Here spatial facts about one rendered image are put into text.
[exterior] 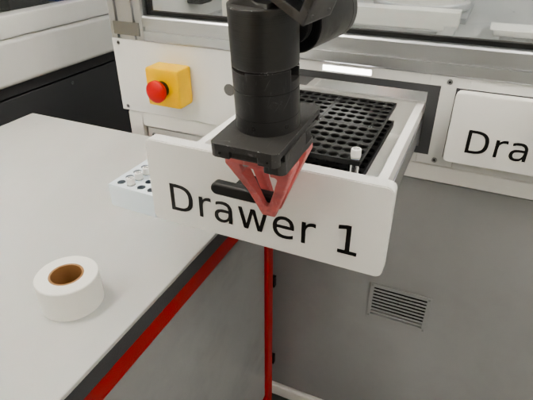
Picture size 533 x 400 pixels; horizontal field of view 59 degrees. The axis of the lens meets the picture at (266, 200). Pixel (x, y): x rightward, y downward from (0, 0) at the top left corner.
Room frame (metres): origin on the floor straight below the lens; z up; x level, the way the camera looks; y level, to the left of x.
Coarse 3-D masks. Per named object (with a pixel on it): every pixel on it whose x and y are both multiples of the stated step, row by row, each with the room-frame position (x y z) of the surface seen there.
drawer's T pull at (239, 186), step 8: (216, 184) 0.43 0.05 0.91; (224, 184) 0.43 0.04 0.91; (232, 184) 0.43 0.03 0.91; (240, 184) 0.43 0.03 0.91; (216, 192) 0.43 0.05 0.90; (224, 192) 0.42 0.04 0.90; (232, 192) 0.42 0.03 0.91; (240, 192) 0.42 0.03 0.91; (248, 192) 0.41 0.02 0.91; (264, 192) 0.41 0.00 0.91; (272, 192) 0.41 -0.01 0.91; (248, 200) 0.41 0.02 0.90
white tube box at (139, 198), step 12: (132, 168) 0.68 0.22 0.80; (120, 180) 0.64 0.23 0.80; (144, 180) 0.64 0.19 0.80; (120, 192) 0.62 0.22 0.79; (132, 192) 0.61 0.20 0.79; (144, 192) 0.61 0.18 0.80; (120, 204) 0.62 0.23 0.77; (132, 204) 0.61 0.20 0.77; (144, 204) 0.60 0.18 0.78; (156, 216) 0.60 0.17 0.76
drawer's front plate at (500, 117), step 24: (456, 96) 0.67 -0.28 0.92; (480, 96) 0.66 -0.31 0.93; (504, 96) 0.65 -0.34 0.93; (456, 120) 0.67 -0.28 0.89; (480, 120) 0.65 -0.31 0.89; (504, 120) 0.64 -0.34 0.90; (528, 120) 0.63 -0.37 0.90; (456, 144) 0.66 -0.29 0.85; (480, 144) 0.65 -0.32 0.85; (504, 144) 0.64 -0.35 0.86; (528, 144) 0.62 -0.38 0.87; (504, 168) 0.63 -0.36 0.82; (528, 168) 0.62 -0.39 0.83
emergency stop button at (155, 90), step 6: (150, 84) 0.83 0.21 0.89; (156, 84) 0.82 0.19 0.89; (162, 84) 0.83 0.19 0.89; (150, 90) 0.83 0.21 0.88; (156, 90) 0.82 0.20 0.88; (162, 90) 0.82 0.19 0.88; (150, 96) 0.83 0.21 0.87; (156, 96) 0.82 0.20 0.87; (162, 96) 0.82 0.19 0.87; (156, 102) 0.83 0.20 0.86
